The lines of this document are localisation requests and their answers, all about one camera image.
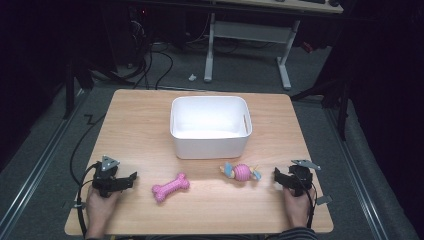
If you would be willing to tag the desk with white metal frame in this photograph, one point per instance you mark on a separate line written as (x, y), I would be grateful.
(248, 31)

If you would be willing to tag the pink bone toy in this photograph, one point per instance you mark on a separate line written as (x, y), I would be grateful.
(170, 187)

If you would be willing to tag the white paper scrap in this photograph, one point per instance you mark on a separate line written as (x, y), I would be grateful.
(192, 77)

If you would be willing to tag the metal floor rail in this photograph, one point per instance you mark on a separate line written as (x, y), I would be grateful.
(356, 173)
(36, 166)

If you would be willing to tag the black metal stand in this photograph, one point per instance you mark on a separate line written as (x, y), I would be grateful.
(341, 110)
(71, 90)

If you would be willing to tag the dark computer tower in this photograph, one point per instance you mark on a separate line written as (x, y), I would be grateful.
(138, 33)

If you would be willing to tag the red object under desk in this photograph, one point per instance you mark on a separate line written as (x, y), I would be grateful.
(307, 47)

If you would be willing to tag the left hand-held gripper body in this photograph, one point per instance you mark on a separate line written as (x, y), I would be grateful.
(106, 173)

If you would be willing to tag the white plastic bin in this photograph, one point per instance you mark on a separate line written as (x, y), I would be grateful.
(210, 143)

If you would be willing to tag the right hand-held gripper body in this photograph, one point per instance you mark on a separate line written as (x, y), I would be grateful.
(301, 178)

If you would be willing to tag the pink ball toy blue ends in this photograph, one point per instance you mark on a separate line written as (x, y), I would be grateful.
(242, 172)

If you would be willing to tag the person's left hand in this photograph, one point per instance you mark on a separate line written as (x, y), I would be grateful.
(100, 208)

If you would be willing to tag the person's right hand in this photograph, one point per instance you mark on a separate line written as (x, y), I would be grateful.
(296, 210)

